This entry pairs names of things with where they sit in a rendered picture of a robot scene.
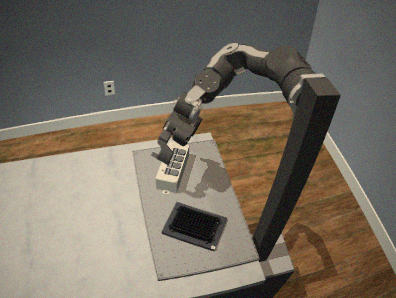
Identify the cream button panel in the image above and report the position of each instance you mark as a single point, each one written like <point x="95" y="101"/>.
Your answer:
<point x="169" y="176"/>

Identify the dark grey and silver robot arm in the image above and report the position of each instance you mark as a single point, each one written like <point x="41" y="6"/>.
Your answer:
<point x="220" y="70"/>

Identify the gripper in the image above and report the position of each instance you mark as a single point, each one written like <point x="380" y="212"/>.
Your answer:
<point x="183" y="133"/>

